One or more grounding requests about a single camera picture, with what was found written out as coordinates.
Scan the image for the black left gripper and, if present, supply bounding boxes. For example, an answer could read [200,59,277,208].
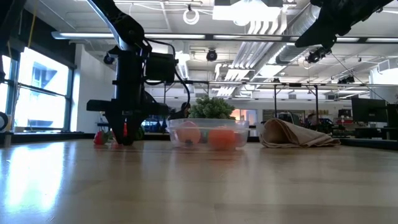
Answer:
[86,93,170,146]

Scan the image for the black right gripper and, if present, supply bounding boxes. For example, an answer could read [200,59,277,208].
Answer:
[294,0,361,49]

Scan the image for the small red strawberry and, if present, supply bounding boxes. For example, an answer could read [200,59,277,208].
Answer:
[93,130,110,146]

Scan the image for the large pink yellow peach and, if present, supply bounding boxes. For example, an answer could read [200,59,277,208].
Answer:
[175,121,202,146]

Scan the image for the orange tangerine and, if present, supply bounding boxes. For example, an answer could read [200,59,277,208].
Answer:
[207,128,236,151]

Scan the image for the clear plastic tupperware container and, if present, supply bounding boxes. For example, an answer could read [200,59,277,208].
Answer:
[166,118,250,151]

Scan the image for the black track light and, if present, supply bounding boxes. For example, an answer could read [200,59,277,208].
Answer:
[304,44,333,65]
[337,75,356,85]

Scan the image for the long ceiling light strip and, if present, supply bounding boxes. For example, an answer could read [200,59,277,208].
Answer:
[51,30,206,40]
[335,36,398,44]

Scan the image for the green broccoli bunch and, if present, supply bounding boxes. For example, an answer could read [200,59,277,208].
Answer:
[188,96,236,119]

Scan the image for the black framed window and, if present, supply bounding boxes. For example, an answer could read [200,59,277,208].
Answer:
[0,46,75,133]

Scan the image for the black computer monitor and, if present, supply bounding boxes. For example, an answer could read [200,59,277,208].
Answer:
[351,97,388,123]
[387,103,398,128]

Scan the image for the beige folded cloth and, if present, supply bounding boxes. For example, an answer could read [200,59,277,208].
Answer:
[257,117,342,149]

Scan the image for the black metal rack frame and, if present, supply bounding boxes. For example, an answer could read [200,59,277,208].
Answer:
[146,80,211,110]
[272,83,320,119]

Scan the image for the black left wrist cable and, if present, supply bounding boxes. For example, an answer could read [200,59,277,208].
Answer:
[143,37,192,105]

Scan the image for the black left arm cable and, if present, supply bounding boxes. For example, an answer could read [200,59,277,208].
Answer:
[0,111,10,132]

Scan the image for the white coiled cable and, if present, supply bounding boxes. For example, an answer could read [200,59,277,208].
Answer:
[182,8,200,26]

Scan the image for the yellow cable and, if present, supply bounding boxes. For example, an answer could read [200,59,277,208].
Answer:
[27,0,38,47]

